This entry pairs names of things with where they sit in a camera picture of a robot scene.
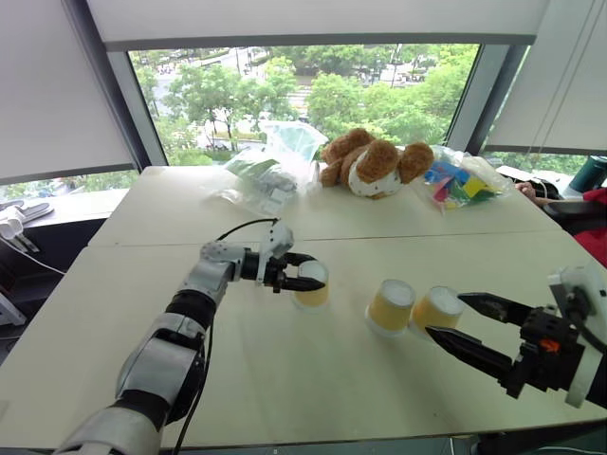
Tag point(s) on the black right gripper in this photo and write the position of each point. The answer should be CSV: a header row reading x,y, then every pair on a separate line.
x,y
545,351

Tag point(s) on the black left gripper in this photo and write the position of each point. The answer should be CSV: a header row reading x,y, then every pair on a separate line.
x,y
274,276

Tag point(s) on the yellow paper cup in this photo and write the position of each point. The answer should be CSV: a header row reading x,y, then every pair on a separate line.
x,y
389,313
434,313
314,297

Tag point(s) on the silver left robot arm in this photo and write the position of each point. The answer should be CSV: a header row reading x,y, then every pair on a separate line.
x,y
156,360

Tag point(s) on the bystander bare hand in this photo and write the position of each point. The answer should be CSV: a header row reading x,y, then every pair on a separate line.
x,y
526,191

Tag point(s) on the clear plastic bag of parts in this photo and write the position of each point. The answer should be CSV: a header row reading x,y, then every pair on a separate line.
x,y
265,182

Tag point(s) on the brown teddy bear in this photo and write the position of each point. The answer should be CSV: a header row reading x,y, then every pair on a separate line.
x,y
374,163

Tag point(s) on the empty clear plastic bag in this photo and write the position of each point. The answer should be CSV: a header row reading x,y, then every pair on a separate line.
x,y
296,142

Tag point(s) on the black chair armrest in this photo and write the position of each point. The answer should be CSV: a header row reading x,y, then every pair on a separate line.
x,y
571,211

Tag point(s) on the plastic bag of coloured blocks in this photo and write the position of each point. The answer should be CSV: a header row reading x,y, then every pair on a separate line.
x,y
457,185

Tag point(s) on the red bystander clothing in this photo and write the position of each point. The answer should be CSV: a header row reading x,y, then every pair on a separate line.
x,y
595,223

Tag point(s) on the dark green bottle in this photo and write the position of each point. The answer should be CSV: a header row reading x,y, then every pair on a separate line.
x,y
592,173

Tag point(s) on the white roller blind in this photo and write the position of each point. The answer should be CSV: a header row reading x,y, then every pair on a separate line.
x,y
313,19
555,80
52,90

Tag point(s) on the white object on sill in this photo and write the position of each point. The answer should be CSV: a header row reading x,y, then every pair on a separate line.
x,y
12,223

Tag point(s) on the grey box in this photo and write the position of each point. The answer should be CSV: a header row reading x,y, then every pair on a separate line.
x,y
9,305

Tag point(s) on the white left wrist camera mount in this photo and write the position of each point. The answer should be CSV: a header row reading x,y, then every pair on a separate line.
x,y
280,238

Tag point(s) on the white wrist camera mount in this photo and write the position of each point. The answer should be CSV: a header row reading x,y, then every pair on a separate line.
x,y
588,284
280,238

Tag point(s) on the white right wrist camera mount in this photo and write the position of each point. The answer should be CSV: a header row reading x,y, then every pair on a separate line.
x,y
588,284

